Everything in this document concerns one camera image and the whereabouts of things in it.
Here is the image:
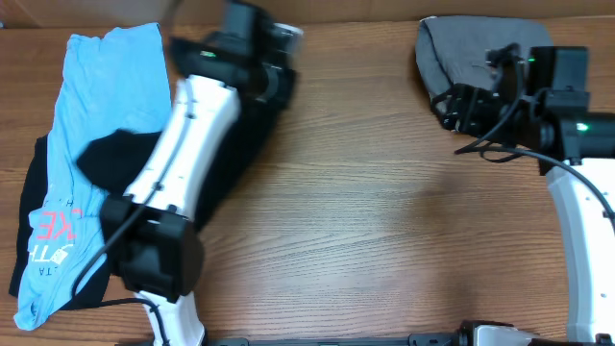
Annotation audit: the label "black t-shirt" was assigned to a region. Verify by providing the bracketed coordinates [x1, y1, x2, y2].
[76, 71, 299, 232]

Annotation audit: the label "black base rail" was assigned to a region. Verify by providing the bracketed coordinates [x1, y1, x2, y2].
[114, 319, 568, 346]

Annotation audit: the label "grey folded trousers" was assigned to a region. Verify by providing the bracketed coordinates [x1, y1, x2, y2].
[415, 15, 553, 99]

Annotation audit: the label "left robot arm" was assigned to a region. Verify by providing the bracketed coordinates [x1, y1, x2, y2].
[99, 1, 304, 345]

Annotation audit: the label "black shirt under pile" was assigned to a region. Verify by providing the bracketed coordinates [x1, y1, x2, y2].
[9, 136, 111, 310]

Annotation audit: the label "light blue t-shirt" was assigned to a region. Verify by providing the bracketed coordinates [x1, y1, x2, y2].
[12, 22, 173, 332]

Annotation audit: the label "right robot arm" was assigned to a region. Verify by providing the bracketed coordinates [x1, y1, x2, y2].
[430, 43, 614, 345]

